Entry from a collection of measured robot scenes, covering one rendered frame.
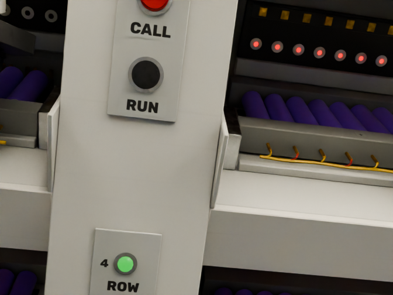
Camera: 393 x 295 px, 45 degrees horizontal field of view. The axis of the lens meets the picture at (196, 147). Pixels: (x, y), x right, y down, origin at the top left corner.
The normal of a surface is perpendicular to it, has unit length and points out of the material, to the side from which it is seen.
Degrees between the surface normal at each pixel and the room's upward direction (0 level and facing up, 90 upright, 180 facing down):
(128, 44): 90
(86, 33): 90
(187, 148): 90
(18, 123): 108
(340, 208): 18
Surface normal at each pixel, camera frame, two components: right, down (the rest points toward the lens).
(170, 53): 0.07, 0.17
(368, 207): 0.14, -0.88
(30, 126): 0.04, 0.46
